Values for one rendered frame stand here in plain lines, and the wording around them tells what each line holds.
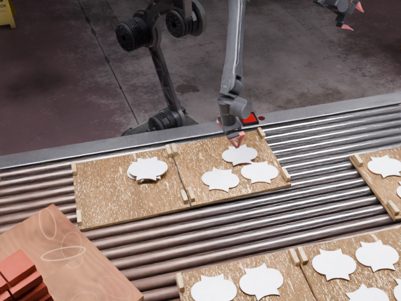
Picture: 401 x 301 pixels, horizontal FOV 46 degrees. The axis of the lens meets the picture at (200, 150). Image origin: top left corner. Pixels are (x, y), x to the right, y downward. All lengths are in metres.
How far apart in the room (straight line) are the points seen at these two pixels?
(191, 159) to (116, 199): 0.36
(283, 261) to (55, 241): 0.75
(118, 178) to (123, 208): 0.16
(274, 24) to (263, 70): 0.90
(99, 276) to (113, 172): 0.57
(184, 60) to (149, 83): 0.48
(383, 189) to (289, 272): 0.56
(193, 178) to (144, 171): 0.20
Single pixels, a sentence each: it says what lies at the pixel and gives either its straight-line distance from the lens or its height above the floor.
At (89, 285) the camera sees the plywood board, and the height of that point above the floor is 1.04.
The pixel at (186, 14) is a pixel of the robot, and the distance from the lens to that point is 2.48.
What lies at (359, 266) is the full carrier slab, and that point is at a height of 0.94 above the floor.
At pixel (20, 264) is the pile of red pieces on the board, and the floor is 1.31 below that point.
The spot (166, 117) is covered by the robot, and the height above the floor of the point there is 0.41.
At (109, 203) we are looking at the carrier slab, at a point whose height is 0.94.
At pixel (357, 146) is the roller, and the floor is 0.92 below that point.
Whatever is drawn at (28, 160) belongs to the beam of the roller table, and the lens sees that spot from 2.12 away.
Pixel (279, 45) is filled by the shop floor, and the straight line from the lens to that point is 4.70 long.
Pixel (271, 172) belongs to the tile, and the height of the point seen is 0.94.
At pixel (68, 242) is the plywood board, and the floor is 1.04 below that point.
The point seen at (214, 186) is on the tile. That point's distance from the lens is 1.85.
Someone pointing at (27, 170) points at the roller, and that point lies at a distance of 2.08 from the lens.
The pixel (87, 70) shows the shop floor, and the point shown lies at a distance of 4.38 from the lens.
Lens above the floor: 2.28
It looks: 42 degrees down
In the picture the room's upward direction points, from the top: straight up
